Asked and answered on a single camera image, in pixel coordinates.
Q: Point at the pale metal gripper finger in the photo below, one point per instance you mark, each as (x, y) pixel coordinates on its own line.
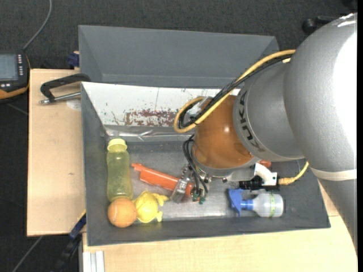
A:
(186, 172)
(181, 188)

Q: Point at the yellow toy duck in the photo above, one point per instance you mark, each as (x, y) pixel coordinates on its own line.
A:
(147, 207)

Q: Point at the orange ball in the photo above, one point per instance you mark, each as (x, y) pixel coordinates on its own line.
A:
(122, 212)

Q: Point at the yellow clear plastic bottle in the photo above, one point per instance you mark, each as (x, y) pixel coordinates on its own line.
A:
(118, 171)

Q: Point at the white spray bottle blue head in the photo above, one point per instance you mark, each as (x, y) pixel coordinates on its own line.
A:
(263, 205)

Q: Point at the grey metal bin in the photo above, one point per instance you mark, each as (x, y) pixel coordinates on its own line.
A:
(158, 58)

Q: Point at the pale wood flat board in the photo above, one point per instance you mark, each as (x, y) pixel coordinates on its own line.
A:
(54, 157)

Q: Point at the black cylinder on white bracket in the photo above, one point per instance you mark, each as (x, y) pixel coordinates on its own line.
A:
(263, 178)

